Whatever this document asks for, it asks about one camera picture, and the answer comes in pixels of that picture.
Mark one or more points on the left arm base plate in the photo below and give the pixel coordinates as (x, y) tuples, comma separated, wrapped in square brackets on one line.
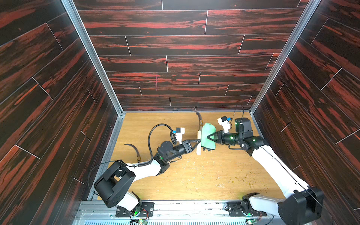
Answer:
[(135, 209)]

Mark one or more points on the sickle with yellow label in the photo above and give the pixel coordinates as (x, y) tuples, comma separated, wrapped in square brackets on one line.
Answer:
[(199, 117)]

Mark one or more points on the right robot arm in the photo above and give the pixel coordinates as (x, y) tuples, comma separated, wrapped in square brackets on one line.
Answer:
[(301, 204)]

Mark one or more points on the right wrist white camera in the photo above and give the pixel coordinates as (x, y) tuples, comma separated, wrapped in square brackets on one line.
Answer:
[(225, 123)]

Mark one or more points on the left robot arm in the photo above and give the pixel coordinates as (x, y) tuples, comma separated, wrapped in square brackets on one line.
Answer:
[(114, 184)]

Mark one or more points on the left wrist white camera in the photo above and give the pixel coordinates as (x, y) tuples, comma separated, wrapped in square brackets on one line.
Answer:
[(179, 132)]

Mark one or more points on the wrist white camera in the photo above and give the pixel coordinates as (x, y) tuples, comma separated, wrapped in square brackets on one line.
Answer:
[(179, 132), (225, 123)]

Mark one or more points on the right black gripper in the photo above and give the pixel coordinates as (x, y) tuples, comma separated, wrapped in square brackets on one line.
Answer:
[(222, 137)]

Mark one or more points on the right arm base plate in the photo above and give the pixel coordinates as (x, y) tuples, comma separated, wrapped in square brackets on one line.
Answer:
[(240, 209)]

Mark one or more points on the leftmost sickle yellow label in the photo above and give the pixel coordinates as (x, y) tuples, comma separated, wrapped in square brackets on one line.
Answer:
[(133, 154)]

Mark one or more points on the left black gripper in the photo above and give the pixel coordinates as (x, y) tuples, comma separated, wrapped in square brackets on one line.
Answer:
[(183, 148)]

